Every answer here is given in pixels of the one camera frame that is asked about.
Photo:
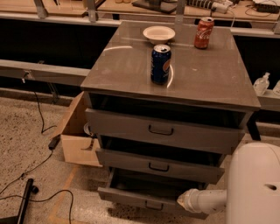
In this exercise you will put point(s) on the grey metal rail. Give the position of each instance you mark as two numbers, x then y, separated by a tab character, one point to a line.
66	75

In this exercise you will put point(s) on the white bowl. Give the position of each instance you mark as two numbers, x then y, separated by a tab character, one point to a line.
159	34

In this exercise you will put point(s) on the red coca-cola can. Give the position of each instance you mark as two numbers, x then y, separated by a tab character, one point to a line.
203	33

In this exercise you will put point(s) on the grey drawer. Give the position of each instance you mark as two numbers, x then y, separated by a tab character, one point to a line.
165	132
159	166
148	191

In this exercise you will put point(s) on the blue pepsi can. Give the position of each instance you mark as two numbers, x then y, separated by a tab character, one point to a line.
160	64

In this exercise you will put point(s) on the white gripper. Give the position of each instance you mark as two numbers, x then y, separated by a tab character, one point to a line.
192	199

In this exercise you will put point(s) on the grey bottom drawer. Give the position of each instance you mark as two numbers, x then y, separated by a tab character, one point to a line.
148	191

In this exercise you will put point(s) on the grey top drawer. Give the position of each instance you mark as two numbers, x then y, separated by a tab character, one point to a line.
165	132

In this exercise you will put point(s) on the black power adapter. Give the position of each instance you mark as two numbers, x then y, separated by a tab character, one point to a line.
54	142

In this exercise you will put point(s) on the grey middle drawer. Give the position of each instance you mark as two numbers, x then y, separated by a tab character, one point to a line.
159	166

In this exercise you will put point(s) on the black stand foot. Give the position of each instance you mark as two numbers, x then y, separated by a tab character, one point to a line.
20	217

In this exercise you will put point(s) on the white power strip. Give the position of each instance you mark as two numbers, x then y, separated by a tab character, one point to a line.
209	5

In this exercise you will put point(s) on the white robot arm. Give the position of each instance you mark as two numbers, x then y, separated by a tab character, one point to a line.
252	195

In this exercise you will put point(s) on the cardboard box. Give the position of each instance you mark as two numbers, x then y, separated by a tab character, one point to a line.
77	144

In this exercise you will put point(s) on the grey drawer cabinet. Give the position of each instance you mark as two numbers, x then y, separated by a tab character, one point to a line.
208	87

